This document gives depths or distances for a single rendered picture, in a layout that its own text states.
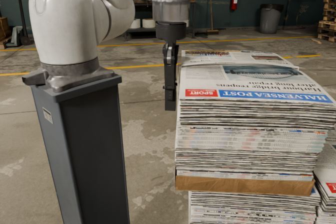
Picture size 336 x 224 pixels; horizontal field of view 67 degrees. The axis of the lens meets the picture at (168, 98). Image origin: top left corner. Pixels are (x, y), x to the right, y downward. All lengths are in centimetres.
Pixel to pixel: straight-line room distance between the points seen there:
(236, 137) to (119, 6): 54
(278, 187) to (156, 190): 126
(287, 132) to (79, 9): 54
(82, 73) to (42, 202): 129
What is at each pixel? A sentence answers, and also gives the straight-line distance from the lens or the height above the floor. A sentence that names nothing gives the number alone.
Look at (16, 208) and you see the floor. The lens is 192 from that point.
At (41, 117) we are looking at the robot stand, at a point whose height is 87.
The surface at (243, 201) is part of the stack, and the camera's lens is 65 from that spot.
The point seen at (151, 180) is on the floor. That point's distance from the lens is 186.
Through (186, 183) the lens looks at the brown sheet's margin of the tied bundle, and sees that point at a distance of 57.
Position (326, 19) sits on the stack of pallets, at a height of 47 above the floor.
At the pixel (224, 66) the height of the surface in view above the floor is 106.
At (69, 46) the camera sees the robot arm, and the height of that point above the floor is 110.
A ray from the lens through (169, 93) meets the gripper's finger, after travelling 67.
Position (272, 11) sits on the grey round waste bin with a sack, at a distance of 757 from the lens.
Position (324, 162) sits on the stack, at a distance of 78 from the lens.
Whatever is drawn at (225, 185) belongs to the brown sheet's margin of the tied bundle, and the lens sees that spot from 58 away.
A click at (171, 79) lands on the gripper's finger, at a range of 63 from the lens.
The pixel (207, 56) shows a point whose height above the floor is 106.
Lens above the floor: 125
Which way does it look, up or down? 24 degrees down
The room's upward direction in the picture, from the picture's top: straight up
